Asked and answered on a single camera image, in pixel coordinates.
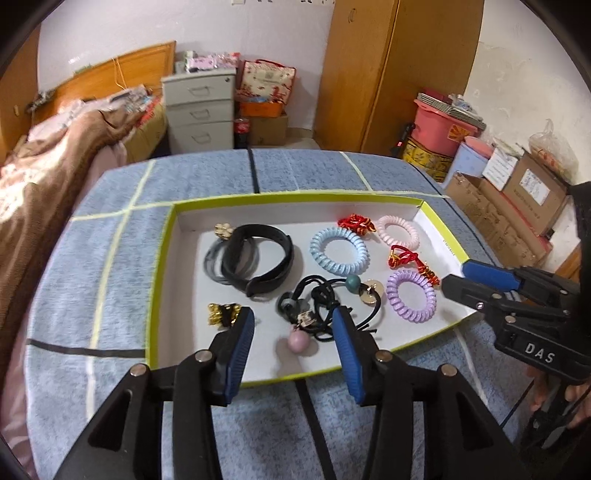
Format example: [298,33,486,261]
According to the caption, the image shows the gold patterned box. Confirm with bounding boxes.
[401,137,455,183]

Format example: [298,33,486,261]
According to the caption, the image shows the small cardboard box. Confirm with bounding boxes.
[249,113,289,146]

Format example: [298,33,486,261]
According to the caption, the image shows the light blue tin pink lid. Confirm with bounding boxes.
[455,136,495,178]

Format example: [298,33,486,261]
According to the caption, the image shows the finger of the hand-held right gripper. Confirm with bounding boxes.
[462,259,578,296]
[441,274,518,326]

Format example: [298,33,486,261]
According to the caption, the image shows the purple spiral hair tie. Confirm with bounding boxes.
[385,269,437,324]

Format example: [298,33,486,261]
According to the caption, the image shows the grey drawer cabinet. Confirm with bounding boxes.
[161,69,236,155]

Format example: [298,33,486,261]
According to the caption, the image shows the red patterned gift bag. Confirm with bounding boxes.
[235,60,297,104]

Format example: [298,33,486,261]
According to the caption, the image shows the light blue spiral hair tie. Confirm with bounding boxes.
[309,226,370,278]

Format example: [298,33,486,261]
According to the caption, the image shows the black hair tie gold charms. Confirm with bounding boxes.
[207,302,242,329]

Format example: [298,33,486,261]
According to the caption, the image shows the pink plastic bucket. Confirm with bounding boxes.
[411,104,478,155]

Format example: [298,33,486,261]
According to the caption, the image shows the pink clutter on cabinet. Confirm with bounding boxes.
[174,51,241,75]

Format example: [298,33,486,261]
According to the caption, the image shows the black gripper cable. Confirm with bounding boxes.
[501,383,532,428]

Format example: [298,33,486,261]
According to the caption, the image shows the black wristband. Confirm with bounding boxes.
[221,224,296,298]

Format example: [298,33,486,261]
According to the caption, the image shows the colourful packets pile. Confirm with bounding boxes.
[106,85,163,121]

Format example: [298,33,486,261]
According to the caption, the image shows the black and red tool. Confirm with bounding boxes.
[392,122,414,155]

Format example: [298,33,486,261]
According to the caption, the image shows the pink floral duvet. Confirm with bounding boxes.
[28,99,116,139]

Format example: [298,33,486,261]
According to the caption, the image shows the green cardboard box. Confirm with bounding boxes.
[147,191,478,388]

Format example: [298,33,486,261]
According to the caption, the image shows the flat long cardboard box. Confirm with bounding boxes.
[443,172,555,273]

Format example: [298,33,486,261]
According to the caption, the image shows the wooden door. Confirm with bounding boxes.
[0,25,42,158]

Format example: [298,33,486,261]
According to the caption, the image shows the patterned tray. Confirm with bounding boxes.
[413,92,486,132]

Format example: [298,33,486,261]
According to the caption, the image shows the wooden wardrobe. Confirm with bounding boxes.
[314,0,485,158]

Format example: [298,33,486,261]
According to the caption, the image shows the white labelled box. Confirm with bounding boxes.
[482,148,520,192]

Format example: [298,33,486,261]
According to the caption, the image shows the red knot ornament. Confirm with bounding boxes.
[387,244,440,286]
[337,213,376,235]

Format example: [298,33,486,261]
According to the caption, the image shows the person's right hand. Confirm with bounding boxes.
[529,364,591,430]

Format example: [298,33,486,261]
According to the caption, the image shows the black beaded hair tie bundle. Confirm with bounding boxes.
[277,274,386,354]

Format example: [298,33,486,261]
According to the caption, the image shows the brown cardboard box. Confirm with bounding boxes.
[501,152,571,236]

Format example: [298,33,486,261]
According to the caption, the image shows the clear plastic bag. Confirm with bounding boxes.
[529,119,580,183]

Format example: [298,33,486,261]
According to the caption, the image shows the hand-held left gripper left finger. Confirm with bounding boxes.
[53,307,257,480]

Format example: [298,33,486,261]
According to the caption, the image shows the brown blanket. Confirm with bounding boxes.
[0,99,144,370]

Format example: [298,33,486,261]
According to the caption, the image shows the pink spiral hair tie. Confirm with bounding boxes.
[376,215,421,250]

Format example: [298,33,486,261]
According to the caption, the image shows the orange box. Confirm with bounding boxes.
[240,100,283,118]

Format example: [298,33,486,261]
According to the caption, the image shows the wooden headboard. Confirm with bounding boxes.
[32,41,178,125]

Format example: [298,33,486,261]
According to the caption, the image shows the grey hair ties gold flower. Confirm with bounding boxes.
[203,222,259,284]

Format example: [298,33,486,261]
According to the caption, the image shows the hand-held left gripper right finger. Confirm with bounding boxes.
[332,307,525,480]

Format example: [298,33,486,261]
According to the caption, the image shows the blue patterned tablecloth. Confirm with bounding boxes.
[23,148,532,480]

